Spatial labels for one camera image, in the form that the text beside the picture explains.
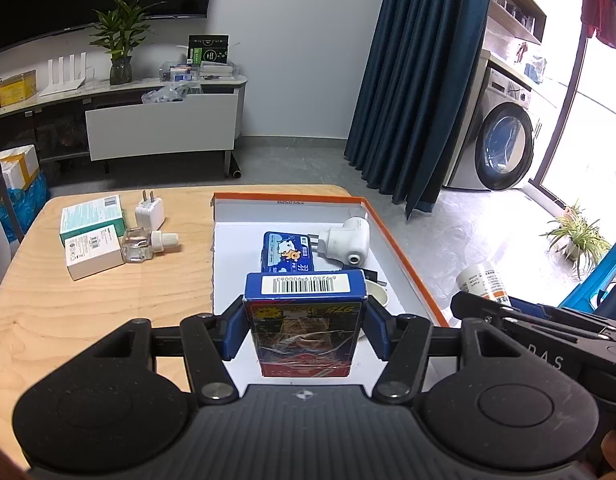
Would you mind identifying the clear storage box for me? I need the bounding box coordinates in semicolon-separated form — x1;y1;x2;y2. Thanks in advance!
159;61;201;83

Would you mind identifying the white charger plug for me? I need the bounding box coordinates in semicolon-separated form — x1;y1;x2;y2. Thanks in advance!
134;189;167;231

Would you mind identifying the white bottle with orange label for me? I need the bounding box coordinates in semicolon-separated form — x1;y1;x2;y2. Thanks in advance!
455;263;513;306

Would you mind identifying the white orange-edged cardboard box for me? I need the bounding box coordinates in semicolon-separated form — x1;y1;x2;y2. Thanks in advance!
209;191;451;386

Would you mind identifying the silver washing machine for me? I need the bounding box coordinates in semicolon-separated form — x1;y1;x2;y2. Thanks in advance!
445;65;536;192

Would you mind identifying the white router with antennas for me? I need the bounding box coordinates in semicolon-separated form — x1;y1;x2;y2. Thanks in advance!
39;52;87;97

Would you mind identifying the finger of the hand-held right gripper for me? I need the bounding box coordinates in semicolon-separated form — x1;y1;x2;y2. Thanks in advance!
449;291;614;348
510;297;616;333

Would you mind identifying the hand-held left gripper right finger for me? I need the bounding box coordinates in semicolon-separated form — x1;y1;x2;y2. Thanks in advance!
365;297;519;406

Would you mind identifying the blue and red card box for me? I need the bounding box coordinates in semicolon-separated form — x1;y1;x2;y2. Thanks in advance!
243;269;367;378

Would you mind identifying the bamboo plant in glass vase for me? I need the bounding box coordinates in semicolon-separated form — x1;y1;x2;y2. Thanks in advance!
89;0;161;86

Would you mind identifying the wall shelf with glasses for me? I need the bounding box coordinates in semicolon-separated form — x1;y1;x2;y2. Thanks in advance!
485;0;548;46

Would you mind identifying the clear bottle with white cap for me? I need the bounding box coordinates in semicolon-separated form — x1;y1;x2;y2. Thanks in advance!
118;227;180;265

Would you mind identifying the white small carton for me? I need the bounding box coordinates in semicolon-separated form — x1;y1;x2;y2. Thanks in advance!
65;224;126;282

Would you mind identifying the white laundry counter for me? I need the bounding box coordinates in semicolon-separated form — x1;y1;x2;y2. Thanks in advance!
480;49;549;91

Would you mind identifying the clear plastic bag with items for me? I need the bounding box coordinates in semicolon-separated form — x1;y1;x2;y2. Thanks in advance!
142;84;205;106

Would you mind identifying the dark blue curtain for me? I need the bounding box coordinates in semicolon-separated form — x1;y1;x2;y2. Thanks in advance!
344;0;498;221

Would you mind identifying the clear acrylic organiser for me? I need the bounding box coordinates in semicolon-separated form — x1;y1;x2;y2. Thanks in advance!
198;59;239;81

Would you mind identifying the blue plastic crate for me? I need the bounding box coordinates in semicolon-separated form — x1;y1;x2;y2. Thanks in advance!
558;232;616;321

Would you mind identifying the person's right hand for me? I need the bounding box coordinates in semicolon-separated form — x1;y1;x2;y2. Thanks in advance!
599;430;616;480

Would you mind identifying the mosquito repellent heater with bottle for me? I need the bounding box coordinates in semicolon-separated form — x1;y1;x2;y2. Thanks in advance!
305;215;371;267

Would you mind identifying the blue plastic bag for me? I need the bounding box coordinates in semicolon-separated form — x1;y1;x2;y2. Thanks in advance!
0;172;51;241

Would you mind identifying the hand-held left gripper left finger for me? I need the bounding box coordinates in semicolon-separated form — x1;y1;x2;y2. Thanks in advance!
90;296;245;405

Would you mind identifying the red hanging garment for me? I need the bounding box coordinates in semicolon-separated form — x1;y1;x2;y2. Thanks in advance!
580;0;616;50

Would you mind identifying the black and green box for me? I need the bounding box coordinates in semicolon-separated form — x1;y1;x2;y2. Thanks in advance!
188;34;230;67

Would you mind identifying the blue cloth item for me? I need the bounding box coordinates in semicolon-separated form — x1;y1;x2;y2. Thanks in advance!
525;55;549;83

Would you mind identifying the white round dish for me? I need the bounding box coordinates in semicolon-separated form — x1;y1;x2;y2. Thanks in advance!
364;280;391;310

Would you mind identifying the black sliding door frame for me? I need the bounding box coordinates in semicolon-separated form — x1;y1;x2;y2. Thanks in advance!
522;35;589;211

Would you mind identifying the television cabinet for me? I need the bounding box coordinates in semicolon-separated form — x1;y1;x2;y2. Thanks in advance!
0;74;249;178

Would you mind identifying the white cabinet drawer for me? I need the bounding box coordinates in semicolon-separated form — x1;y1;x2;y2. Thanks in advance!
85;87;239;162

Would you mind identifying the potted spider plant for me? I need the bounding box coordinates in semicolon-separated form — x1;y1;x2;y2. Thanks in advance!
539;199;611;281

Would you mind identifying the white box with yellow tape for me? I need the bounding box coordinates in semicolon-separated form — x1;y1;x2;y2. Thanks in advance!
0;144;41;192

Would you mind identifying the blue cartoon packet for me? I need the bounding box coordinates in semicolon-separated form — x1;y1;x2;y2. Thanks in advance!
260;231;316;277

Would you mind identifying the teal medicine box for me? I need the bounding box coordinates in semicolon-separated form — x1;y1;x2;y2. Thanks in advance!
59;195;126;248

